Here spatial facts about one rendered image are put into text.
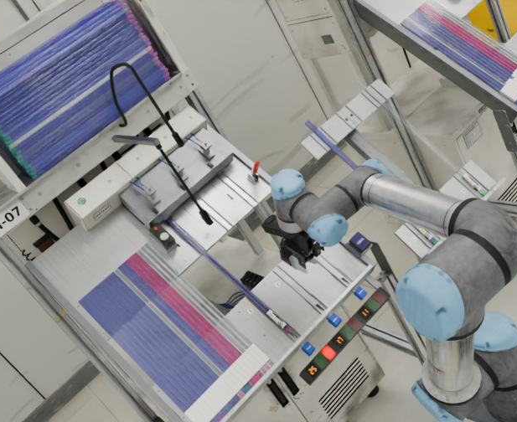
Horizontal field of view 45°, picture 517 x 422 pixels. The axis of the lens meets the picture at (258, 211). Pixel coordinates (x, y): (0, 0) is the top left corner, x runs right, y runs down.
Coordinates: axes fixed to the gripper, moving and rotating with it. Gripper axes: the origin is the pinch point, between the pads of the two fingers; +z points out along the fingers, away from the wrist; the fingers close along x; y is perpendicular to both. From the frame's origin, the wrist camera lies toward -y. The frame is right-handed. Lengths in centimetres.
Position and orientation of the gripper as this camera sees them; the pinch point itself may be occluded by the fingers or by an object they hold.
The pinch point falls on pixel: (297, 264)
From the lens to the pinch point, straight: 163.5
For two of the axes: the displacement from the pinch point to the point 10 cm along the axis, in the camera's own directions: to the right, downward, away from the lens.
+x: 6.9, -6.3, 3.6
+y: 7.0, 4.7, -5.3
